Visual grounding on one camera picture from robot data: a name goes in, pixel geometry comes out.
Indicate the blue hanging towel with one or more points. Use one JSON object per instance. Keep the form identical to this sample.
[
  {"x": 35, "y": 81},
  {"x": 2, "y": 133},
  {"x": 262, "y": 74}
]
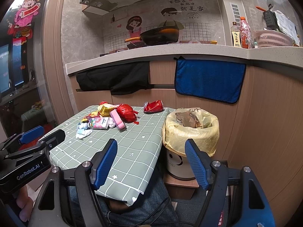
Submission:
[{"x": 219, "y": 81}]

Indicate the yellow red noodle bag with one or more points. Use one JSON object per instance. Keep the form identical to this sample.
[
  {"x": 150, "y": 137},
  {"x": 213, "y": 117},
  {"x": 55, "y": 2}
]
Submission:
[{"x": 105, "y": 108}]

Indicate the red plastic bag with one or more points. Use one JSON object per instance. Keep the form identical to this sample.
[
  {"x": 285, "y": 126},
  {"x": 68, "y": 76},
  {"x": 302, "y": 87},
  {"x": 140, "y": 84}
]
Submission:
[{"x": 127, "y": 113}]

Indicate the black wok orange handle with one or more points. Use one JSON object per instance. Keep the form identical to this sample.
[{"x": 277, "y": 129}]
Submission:
[{"x": 157, "y": 36}]

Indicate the white countertop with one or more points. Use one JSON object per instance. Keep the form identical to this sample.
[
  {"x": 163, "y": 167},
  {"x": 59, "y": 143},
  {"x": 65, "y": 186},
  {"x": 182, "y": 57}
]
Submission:
[{"x": 290, "y": 56}]

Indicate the white blue wrapper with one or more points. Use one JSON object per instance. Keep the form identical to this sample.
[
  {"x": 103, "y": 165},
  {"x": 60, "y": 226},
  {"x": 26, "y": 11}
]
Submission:
[{"x": 83, "y": 130}]

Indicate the person's left hand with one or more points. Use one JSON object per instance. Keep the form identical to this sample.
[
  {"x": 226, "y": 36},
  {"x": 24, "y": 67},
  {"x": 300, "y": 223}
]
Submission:
[{"x": 25, "y": 203}]

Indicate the red plastic bottle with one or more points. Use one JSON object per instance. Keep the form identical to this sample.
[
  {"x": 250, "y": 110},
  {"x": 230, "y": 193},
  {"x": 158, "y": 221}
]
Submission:
[{"x": 245, "y": 33}]

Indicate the pink colander basket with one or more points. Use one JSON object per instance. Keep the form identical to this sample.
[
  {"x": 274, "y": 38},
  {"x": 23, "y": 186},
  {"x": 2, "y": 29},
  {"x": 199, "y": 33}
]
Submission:
[{"x": 271, "y": 38}]

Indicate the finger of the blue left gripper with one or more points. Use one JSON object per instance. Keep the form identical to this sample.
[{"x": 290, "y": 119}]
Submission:
[{"x": 31, "y": 135}]

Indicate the red paper cup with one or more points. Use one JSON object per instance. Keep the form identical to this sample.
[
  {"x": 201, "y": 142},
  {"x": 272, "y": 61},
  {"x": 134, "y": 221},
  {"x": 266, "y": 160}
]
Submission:
[{"x": 153, "y": 107}]

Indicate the black utensil holder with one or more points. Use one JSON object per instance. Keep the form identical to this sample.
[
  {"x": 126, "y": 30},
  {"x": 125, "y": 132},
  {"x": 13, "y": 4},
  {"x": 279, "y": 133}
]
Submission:
[{"x": 269, "y": 16}]

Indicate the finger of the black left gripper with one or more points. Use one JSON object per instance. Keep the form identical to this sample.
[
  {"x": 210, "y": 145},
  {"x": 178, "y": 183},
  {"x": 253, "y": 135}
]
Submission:
[{"x": 52, "y": 140}]

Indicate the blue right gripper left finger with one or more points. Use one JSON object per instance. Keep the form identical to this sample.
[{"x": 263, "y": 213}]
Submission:
[{"x": 102, "y": 162}]

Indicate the black hanging cloth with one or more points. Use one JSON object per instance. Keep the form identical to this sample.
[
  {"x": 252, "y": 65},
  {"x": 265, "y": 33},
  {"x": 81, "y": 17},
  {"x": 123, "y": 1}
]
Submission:
[{"x": 119, "y": 80}]

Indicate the trash bin with yellow bag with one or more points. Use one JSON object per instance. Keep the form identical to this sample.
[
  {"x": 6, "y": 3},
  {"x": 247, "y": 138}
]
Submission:
[{"x": 183, "y": 124}]

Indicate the yellow nabati wafer wrapper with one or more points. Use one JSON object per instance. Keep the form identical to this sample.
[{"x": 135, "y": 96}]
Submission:
[{"x": 91, "y": 115}]

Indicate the yellow label oil bottle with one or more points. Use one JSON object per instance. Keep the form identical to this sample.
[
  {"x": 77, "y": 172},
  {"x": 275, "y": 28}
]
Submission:
[{"x": 236, "y": 38}]

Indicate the yellow scrub sponge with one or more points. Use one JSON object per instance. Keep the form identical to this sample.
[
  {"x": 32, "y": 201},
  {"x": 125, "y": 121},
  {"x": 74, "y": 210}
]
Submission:
[{"x": 117, "y": 119}]

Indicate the wooden stool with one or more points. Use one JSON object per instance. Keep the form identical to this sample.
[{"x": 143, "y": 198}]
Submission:
[{"x": 182, "y": 186}]

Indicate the pink Kleenex tissue pack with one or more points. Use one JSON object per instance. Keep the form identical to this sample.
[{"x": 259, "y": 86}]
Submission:
[{"x": 99, "y": 123}]

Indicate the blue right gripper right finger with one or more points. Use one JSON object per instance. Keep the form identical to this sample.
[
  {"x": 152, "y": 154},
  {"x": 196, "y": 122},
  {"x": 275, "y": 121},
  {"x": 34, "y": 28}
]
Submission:
[{"x": 200, "y": 164}]

